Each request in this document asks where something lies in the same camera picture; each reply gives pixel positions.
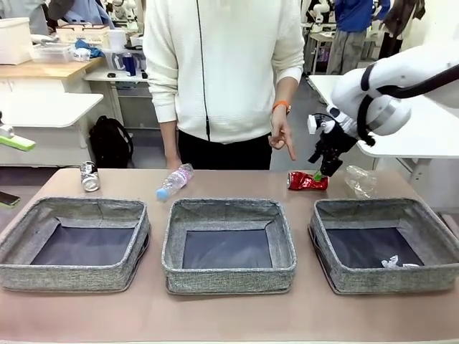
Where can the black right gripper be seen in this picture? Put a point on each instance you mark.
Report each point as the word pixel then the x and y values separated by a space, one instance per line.
pixel 335 141

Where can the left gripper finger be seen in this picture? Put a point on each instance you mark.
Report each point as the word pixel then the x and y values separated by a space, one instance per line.
pixel 18 143
pixel 7 200

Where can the crushed red soda can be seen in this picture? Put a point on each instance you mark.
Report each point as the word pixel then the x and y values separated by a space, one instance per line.
pixel 305 182

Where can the crushed silver can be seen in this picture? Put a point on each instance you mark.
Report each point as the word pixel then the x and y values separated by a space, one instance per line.
pixel 89 177

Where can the clear plastic water bottle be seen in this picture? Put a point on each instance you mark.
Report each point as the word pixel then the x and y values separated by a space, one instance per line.
pixel 175 181

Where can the person's left forearm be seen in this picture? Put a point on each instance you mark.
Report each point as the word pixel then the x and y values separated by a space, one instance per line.
pixel 285 91

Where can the person's right forearm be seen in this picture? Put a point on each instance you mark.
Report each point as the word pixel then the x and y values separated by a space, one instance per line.
pixel 168 139

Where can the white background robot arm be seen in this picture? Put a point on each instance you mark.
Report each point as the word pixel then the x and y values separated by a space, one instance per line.
pixel 317 9

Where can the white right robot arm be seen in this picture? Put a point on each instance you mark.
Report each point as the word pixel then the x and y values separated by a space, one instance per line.
pixel 412 61

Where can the person's left hand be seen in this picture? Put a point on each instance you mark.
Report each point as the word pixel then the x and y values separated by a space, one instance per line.
pixel 281 130

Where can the person's right hand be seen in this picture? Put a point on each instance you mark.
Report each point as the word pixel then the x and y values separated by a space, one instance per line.
pixel 174 163

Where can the low white desk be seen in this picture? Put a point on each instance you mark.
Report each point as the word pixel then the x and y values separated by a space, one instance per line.
pixel 36 111

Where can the orange wrist watch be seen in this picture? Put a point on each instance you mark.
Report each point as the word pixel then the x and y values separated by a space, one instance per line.
pixel 279 106

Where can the large white table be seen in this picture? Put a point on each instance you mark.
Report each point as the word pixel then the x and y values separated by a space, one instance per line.
pixel 322 89

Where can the wooden top desk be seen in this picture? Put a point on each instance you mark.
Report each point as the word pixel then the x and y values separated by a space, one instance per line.
pixel 36 70

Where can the black backpack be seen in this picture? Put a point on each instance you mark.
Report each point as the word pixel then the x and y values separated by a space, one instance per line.
pixel 111 143

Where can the clear plastic bin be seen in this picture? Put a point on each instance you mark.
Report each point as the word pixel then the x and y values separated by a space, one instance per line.
pixel 54 53

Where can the grey fabric basket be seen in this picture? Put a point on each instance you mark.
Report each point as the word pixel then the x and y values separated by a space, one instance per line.
pixel 394 283
pixel 71 277
pixel 229 283

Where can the white shelf desk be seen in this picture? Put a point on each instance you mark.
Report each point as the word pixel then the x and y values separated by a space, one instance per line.
pixel 97 76

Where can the white storage box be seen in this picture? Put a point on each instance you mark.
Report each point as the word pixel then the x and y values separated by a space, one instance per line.
pixel 12 39

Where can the blue cloth bag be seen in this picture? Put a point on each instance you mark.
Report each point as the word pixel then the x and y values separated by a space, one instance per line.
pixel 91 48

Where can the white background workbench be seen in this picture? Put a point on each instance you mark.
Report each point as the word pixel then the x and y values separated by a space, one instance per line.
pixel 322 36

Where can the cream cardboard box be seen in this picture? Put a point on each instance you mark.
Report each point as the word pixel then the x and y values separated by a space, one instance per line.
pixel 82 36

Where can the person in white sweater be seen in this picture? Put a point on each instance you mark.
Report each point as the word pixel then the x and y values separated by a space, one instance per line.
pixel 222 71

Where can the blue bottle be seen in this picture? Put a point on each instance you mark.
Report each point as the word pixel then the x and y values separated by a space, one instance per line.
pixel 130 64

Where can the person in light blue shirt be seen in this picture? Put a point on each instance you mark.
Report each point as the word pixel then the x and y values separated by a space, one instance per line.
pixel 82 14

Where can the person in blue jacket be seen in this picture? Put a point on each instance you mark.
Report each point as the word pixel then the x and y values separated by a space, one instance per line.
pixel 353 14

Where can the person in dark clothes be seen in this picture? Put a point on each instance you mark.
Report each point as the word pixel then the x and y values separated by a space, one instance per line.
pixel 398 21

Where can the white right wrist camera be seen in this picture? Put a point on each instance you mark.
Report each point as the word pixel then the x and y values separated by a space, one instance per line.
pixel 312 123

